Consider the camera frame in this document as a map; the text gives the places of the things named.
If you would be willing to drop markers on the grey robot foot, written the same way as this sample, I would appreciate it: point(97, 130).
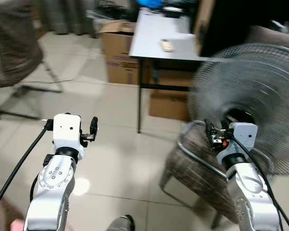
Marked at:
point(121, 224)

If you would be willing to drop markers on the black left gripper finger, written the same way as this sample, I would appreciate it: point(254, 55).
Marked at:
point(93, 125)

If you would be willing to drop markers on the brown plaid metal-frame chair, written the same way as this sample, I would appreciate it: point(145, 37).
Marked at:
point(12, 48)
point(192, 163)

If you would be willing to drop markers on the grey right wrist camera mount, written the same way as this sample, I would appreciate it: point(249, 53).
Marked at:
point(243, 137)

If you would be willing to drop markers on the small white black-legged table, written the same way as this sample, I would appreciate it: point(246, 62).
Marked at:
point(159, 33)

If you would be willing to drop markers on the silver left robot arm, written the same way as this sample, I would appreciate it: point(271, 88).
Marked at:
point(50, 183)

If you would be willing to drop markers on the brown fabric armchair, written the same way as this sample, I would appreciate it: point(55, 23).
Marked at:
point(274, 37)

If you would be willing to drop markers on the blue plastic object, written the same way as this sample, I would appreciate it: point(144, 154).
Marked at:
point(150, 3)

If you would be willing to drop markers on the cardboard box with purple print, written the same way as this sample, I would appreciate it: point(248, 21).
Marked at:
point(118, 53)

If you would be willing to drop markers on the plain brown cardboard box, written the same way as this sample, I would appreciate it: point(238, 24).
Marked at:
point(168, 103)

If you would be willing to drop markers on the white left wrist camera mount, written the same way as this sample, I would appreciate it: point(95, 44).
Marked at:
point(66, 130)

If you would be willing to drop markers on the grey curtain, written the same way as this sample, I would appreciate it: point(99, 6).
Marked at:
point(67, 14)

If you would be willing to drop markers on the black wooden speaker box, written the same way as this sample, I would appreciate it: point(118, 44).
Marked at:
point(241, 21)

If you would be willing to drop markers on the small white mouse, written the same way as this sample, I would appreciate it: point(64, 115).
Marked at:
point(167, 45)

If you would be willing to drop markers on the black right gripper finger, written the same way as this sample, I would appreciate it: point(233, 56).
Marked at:
point(209, 128)

